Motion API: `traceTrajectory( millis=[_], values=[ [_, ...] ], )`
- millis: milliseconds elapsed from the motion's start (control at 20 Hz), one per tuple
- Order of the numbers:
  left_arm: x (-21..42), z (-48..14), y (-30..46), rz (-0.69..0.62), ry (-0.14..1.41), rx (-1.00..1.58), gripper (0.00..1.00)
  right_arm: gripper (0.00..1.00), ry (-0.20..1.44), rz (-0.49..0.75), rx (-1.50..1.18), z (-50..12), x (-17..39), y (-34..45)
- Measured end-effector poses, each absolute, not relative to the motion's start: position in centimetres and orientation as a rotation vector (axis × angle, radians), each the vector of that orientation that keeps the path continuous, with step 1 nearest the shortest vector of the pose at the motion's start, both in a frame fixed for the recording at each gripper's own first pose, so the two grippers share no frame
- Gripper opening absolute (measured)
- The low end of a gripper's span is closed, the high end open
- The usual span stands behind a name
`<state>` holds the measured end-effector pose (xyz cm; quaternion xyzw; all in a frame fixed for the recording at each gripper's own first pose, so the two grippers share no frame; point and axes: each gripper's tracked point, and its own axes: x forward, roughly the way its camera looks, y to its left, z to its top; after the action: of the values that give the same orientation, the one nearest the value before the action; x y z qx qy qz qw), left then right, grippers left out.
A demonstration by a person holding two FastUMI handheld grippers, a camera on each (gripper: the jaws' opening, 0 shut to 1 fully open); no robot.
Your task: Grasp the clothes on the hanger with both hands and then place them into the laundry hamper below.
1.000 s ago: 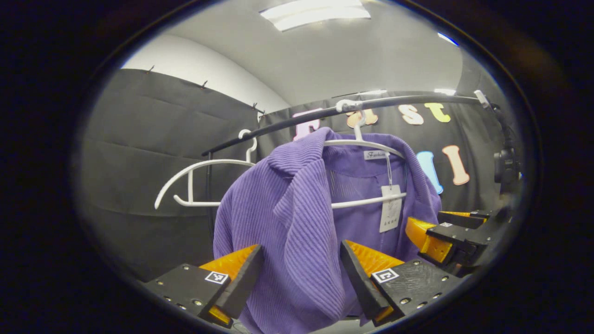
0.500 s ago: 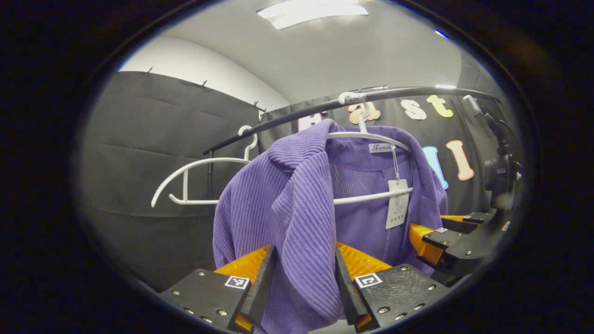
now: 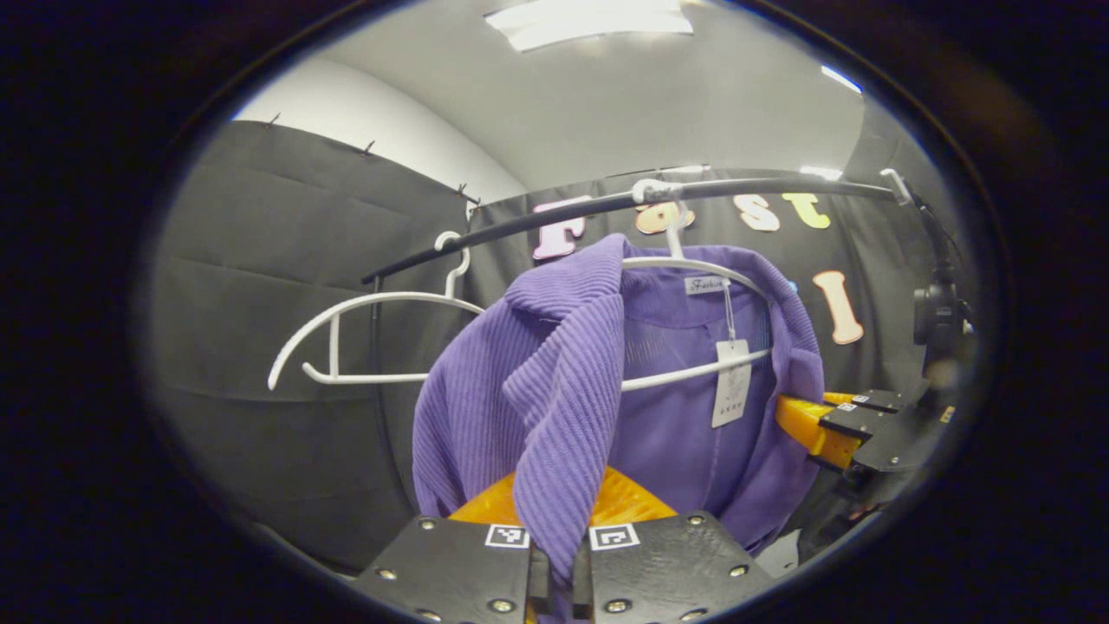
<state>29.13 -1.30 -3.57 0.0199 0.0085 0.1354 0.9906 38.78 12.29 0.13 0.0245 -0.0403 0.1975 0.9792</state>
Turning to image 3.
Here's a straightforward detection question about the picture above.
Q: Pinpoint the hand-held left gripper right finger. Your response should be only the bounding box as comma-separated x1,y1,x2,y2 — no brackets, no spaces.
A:
572,466,778,624

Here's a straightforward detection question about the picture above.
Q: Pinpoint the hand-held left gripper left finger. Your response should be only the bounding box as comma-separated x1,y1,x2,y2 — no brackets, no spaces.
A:
353,468,534,624

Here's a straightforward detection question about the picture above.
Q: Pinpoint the purple corduroy jacket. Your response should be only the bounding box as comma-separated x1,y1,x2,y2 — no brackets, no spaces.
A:
412,232,826,624

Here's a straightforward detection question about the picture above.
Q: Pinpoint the white plastic clothes hanger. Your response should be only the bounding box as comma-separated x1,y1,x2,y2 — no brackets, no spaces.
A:
267,231,486,391
619,178,776,393

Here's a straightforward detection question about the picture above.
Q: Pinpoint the black metal clothes rack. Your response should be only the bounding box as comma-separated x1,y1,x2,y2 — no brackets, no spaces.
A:
360,173,954,521

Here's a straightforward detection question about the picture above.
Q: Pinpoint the small white bar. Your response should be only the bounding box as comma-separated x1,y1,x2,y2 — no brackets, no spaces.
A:
879,167,916,209

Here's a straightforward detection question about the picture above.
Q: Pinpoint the black backdrop cloth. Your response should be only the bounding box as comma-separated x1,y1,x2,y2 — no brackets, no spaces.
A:
143,91,976,573

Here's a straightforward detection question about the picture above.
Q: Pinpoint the ceiling light panel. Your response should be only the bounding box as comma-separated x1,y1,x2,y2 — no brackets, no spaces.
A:
483,0,696,53

